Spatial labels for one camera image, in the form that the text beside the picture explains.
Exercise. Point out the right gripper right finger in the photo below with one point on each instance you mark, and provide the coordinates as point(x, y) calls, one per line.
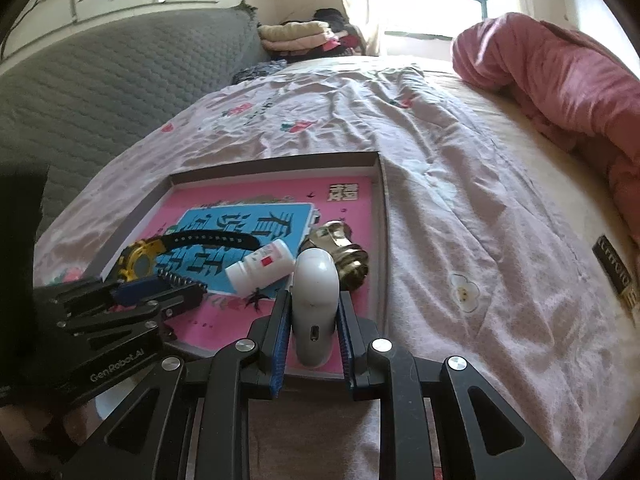
point(366, 355)

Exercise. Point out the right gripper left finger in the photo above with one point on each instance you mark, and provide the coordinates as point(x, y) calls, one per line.
point(271, 335)

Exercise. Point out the white earbuds case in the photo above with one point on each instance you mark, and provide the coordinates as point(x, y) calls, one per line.
point(315, 291)

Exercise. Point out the white pill bottle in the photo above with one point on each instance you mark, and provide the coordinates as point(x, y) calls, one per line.
point(261, 268)

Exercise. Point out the yellow black wrist watch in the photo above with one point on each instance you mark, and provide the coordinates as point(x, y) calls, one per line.
point(168, 252)

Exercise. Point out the brass metal fitting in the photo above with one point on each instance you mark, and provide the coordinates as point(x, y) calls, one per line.
point(350, 259)

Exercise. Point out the shallow grey cardboard box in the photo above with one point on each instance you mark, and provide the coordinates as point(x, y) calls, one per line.
point(369, 300)

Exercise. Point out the pink and blue booklet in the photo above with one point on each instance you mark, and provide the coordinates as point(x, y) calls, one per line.
point(283, 209)

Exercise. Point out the strawberry print bed sheet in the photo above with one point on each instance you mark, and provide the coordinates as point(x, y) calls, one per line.
point(482, 261)

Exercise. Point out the grey quilted headboard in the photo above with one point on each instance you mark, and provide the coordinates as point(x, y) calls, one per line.
point(79, 103)

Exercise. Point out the black mattress label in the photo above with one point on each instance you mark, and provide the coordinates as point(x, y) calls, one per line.
point(616, 271)

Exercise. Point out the dark patterned cloth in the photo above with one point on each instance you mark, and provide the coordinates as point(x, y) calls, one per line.
point(259, 70)

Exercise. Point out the folded clothes pile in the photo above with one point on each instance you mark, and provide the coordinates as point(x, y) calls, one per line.
point(327, 35)

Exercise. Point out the pink quilt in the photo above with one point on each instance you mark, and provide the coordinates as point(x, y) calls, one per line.
point(574, 91)

